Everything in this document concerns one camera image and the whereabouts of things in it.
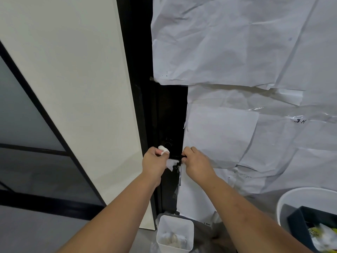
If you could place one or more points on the person's left hand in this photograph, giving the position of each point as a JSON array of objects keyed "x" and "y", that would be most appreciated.
[{"x": 153, "y": 164}]

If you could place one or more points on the person's right hand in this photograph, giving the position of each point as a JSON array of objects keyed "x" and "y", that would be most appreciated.
[{"x": 198, "y": 165}]

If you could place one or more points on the person's right fingers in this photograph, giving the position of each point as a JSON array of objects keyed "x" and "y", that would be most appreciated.
[{"x": 188, "y": 153}]

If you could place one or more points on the person's left fingers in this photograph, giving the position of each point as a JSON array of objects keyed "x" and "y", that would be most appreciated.
[{"x": 159, "y": 151}]

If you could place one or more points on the white wet wipe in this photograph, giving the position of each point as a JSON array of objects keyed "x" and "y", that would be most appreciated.
[{"x": 172, "y": 163}]

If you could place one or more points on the person's left forearm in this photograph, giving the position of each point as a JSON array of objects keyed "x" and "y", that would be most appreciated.
[{"x": 115, "y": 218}]

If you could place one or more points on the person's right forearm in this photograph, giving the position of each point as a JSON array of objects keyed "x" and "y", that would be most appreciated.
[{"x": 244, "y": 216}]

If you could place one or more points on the round black door lock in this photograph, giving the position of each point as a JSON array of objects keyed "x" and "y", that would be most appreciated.
[{"x": 168, "y": 141}]

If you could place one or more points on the clear tape strip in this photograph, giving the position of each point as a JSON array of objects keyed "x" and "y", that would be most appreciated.
[{"x": 179, "y": 183}]

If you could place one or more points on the black door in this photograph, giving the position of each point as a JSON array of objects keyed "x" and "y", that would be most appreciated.
[{"x": 158, "y": 115}]

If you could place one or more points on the small rectangular white paper sheet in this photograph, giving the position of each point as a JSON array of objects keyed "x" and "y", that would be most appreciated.
[{"x": 218, "y": 131}]

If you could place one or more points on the square white plastic bin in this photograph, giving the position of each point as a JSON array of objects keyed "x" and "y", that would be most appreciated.
[{"x": 184, "y": 226}]

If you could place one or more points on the used crumpled tissues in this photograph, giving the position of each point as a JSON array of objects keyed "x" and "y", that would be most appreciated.
[{"x": 173, "y": 239}]

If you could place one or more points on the large white crumpled paper sheet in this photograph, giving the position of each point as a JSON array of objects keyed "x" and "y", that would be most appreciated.
[{"x": 231, "y": 42}]

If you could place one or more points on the round white plastic bucket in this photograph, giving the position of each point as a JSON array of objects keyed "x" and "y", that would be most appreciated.
[{"x": 302, "y": 197}]

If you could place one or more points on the black framed glass partition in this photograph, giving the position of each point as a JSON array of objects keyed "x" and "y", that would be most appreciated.
[{"x": 31, "y": 165}]

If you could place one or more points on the dark blue bag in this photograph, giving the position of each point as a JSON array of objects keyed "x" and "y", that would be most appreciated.
[{"x": 300, "y": 218}]

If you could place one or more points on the yellow and white wrapper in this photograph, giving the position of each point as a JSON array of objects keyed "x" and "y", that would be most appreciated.
[{"x": 323, "y": 235}]

